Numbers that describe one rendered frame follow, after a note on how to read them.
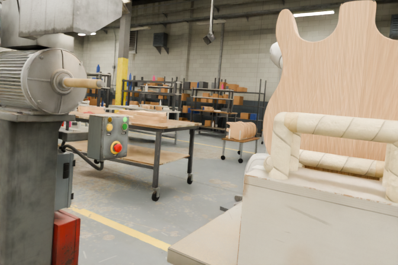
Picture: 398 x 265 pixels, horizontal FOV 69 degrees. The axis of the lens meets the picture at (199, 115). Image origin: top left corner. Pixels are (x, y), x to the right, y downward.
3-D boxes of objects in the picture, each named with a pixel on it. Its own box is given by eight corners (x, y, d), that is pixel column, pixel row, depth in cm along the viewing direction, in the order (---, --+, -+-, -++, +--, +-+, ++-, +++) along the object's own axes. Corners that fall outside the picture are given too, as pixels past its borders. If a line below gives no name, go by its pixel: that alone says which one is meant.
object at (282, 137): (266, 177, 48) (271, 120, 47) (271, 173, 51) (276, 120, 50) (285, 180, 46) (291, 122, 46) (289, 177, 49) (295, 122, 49)
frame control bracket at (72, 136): (61, 140, 125) (61, 131, 125) (98, 138, 141) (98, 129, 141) (67, 142, 123) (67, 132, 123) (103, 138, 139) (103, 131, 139)
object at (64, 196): (34, 204, 139) (39, 91, 136) (55, 199, 148) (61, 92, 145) (52, 213, 131) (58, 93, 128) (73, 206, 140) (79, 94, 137)
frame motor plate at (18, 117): (-26, 113, 124) (-26, 104, 123) (31, 113, 144) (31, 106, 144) (16, 122, 105) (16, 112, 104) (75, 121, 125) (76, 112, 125)
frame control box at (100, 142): (56, 166, 135) (59, 111, 134) (95, 160, 154) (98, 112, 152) (90, 177, 122) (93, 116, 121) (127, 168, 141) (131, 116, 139)
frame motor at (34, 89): (-24, 107, 121) (-22, 45, 119) (40, 108, 143) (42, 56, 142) (28, 116, 99) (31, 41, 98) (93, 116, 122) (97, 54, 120)
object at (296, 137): (278, 168, 55) (283, 119, 55) (282, 165, 58) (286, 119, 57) (296, 171, 54) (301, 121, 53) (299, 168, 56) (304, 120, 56)
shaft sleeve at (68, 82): (63, 86, 107) (63, 78, 106) (71, 86, 110) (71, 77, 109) (95, 89, 97) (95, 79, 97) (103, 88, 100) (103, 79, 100)
